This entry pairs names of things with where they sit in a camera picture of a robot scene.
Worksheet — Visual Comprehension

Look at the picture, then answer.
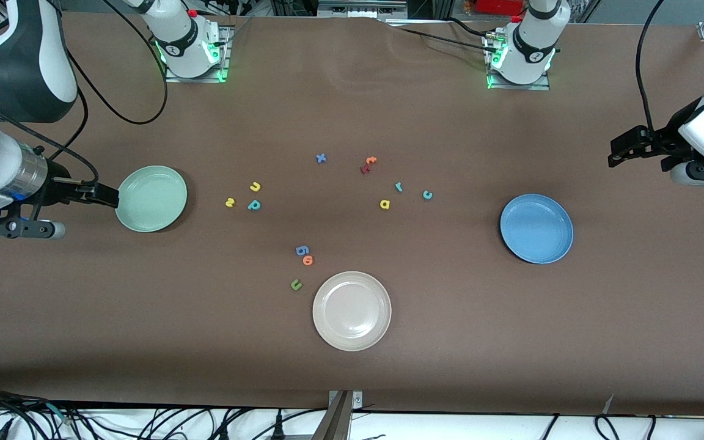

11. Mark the beige plate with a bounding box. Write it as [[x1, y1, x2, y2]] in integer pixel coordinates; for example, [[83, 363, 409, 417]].
[[312, 271, 392, 352]]

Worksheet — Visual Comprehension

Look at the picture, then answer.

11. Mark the thin black base cable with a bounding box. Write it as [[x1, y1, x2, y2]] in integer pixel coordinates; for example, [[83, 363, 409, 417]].
[[447, 17, 492, 36], [398, 27, 499, 53]]

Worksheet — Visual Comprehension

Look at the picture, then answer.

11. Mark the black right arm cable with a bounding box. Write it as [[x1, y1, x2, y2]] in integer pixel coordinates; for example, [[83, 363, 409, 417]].
[[0, 0, 169, 184]]

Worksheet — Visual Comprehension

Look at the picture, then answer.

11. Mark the brown table cover mat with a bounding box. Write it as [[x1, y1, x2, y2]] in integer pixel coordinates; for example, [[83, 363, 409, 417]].
[[0, 11, 704, 416]]

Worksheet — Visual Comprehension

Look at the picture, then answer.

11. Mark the teal cable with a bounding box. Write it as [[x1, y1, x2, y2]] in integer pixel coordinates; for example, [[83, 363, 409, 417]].
[[43, 401, 78, 424]]

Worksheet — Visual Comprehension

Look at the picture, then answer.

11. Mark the aluminium profile with bracket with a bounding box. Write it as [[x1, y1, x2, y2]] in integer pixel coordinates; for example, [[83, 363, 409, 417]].
[[311, 390, 365, 440]]

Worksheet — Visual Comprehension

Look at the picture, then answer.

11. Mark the blue plate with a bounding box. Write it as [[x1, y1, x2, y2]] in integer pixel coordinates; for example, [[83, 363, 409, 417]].
[[499, 193, 574, 265]]

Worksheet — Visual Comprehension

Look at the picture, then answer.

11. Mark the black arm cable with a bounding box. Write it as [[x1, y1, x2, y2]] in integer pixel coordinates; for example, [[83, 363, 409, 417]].
[[635, 0, 666, 138], [0, 0, 169, 184]]

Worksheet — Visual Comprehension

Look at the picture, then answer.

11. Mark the red box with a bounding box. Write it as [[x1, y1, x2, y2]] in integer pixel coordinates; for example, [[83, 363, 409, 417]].
[[473, 0, 525, 17]]

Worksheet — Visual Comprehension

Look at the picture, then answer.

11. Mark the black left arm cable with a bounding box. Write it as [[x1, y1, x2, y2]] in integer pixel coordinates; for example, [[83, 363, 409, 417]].
[[635, 0, 666, 138]]

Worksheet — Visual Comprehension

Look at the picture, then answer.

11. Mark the grey power strip box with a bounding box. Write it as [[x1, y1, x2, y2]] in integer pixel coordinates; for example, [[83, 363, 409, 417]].
[[317, 0, 409, 19]]

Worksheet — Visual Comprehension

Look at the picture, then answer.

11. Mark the green plate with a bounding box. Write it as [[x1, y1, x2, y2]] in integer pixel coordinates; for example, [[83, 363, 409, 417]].
[[114, 165, 188, 233]]

